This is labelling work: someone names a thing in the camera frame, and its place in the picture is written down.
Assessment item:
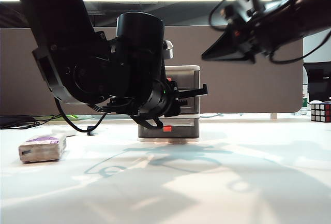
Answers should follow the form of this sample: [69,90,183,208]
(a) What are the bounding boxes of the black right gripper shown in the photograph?
[201,1,280,64]

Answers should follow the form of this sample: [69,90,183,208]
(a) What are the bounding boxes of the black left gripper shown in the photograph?
[130,78,209,130]

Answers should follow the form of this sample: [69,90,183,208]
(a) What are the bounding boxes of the napkin pack purple print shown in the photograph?
[18,133,67,163]

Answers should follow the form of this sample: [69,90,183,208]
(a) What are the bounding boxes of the brown desk partition panel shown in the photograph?
[0,24,304,116]

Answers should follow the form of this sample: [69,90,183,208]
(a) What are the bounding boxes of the clear bottle green label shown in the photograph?
[302,84,310,106]

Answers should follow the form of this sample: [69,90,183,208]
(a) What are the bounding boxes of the black monitor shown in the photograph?
[303,62,331,103]

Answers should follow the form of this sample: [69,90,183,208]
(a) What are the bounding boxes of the Rubik's cube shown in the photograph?
[310,101,331,123]

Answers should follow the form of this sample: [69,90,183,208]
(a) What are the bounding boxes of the black right camera cable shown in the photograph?
[208,0,233,31]

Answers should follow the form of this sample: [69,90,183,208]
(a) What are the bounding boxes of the white plastic drawer cabinet frame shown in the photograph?
[138,65,201,143]

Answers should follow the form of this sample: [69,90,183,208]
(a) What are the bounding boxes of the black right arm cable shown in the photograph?
[268,28,331,65]

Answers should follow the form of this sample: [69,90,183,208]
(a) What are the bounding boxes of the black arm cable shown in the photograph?
[268,28,331,65]
[53,97,107,134]

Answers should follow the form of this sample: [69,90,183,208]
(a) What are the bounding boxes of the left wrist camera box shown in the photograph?
[162,39,174,59]

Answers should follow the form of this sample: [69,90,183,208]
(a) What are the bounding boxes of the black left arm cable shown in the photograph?
[53,97,107,134]

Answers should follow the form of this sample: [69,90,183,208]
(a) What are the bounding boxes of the black cables bundle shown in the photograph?
[0,114,64,129]

